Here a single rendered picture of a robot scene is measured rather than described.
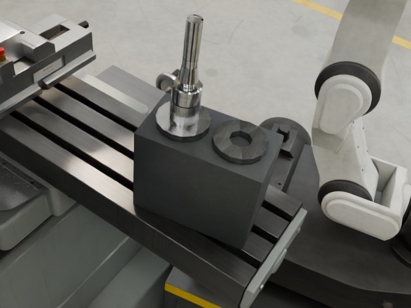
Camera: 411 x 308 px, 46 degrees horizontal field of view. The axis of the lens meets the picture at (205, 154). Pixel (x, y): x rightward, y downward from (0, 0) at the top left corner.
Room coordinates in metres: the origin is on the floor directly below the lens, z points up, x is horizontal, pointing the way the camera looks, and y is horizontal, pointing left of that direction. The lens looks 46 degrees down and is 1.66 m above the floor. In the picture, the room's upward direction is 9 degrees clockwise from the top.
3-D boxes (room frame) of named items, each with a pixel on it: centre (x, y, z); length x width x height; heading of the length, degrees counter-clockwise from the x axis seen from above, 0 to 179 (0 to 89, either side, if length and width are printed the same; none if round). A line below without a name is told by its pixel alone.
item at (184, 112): (0.59, 0.04, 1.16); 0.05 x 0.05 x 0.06
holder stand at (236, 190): (0.57, 0.00, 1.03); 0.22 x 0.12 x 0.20; 74
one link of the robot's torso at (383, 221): (0.90, -0.45, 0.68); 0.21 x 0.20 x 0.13; 74
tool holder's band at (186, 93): (0.59, 0.04, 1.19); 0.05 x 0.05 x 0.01
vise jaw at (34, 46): (0.87, 0.43, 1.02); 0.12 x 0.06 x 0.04; 63
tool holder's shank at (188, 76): (0.59, 0.04, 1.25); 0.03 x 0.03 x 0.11
